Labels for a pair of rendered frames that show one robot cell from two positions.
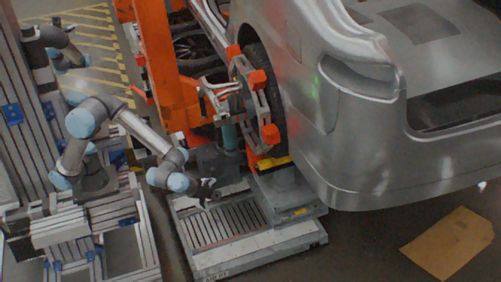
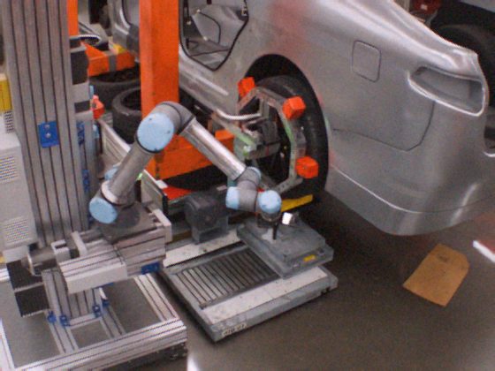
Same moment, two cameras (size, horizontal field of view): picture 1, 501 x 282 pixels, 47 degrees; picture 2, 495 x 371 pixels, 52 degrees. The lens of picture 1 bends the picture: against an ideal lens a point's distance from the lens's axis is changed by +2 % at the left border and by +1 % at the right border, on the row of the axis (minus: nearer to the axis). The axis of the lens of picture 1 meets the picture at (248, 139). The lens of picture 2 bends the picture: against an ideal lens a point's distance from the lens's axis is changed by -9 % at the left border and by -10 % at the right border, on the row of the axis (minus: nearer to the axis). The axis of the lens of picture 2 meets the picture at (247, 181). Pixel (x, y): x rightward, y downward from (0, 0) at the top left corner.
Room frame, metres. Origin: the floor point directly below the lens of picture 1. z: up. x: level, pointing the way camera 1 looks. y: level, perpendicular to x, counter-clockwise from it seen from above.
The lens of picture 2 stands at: (0.27, 0.93, 2.16)
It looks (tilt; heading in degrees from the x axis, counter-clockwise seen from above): 31 degrees down; 341
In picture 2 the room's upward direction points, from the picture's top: 2 degrees clockwise
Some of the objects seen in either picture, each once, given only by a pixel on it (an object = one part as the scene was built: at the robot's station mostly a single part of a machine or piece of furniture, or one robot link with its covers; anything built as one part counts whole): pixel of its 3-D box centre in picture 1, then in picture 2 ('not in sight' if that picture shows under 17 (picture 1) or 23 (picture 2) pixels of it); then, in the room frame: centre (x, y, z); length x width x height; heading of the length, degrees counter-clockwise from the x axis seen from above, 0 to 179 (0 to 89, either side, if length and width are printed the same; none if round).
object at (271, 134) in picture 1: (271, 134); (306, 167); (2.41, -0.12, 0.85); 0.09 x 0.08 x 0.07; 15
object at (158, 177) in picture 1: (162, 175); (243, 197); (1.88, 0.38, 1.09); 0.11 x 0.11 x 0.08; 61
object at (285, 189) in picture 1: (283, 170); (286, 216); (2.76, -0.20, 0.32); 0.40 x 0.30 x 0.28; 15
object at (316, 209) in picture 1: (285, 192); (284, 242); (2.76, -0.20, 0.13); 0.50 x 0.36 x 0.10; 15
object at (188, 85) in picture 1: (221, 90); (212, 132); (3.20, 0.14, 0.69); 0.52 x 0.17 x 0.35; 105
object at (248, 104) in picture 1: (237, 109); (256, 144); (2.69, 0.04, 0.85); 0.21 x 0.14 x 0.14; 105
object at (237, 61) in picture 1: (249, 106); (268, 141); (2.71, -0.03, 0.85); 0.54 x 0.07 x 0.54; 15
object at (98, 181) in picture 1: (92, 174); (122, 209); (2.24, 0.79, 0.87); 0.15 x 0.15 x 0.10
